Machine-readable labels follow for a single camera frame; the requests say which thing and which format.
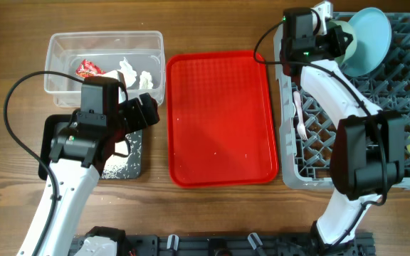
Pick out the green bowl with rice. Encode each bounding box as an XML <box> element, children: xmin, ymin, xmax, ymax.
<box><xmin>327</xmin><ymin>20</ymin><xmax>357</xmax><ymax>65</ymax></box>

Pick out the large white tissue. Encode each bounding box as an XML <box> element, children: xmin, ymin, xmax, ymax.
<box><xmin>102</xmin><ymin>57</ymin><xmax>137</xmax><ymax>88</ymax></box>

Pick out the light blue plate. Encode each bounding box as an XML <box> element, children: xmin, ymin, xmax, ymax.
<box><xmin>342</xmin><ymin>7</ymin><xmax>391</xmax><ymax>77</ymax></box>

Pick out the black tray bin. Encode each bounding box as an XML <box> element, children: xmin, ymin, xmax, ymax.
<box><xmin>41</xmin><ymin>114</ymin><xmax>142</xmax><ymax>180</ymax></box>

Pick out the red snack wrapper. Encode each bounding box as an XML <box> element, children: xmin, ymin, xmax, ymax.
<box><xmin>75</xmin><ymin>59</ymin><xmax>105</xmax><ymax>78</ymax></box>

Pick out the white plastic fork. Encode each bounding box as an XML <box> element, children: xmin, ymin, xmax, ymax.
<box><xmin>293</xmin><ymin>91</ymin><xmax>308</xmax><ymax>141</ymax></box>

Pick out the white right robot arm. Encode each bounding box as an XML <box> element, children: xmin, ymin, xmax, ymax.
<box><xmin>276</xmin><ymin>21</ymin><xmax>404</xmax><ymax>255</ymax></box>

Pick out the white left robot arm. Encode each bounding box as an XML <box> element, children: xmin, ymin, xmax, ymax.
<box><xmin>18</xmin><ymin>93</ymin><xmax>159</xmax><ymax>255</ymax></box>

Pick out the grey dishwasher rack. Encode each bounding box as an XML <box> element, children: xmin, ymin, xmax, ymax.
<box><xmin>275</xmin><ymin>8</ymin><xmax>410</xmax><ymax>189</ymax></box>

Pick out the spilled white rice pile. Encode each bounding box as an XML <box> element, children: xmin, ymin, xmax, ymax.
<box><xmin>101</xmin><ymin>131</ymin><xmax>142</xmax><ymax>180</ymax></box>

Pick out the clear plastic bin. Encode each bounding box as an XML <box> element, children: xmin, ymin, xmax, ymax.
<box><xmin>45</xmin><ymin>31</ymin><xmax>166</xmax><ymax>105</ymax></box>

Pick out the red serving tray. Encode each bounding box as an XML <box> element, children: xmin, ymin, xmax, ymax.
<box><xmin>165</xmin><ymin>50</ymin><xmax>279</xmax><ymax>188</ymax></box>

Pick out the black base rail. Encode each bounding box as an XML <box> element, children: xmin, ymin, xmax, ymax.
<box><xmin>127</xmin><ymin>233</ymin><xmax>376</xmax><ymax>256</ymax></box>

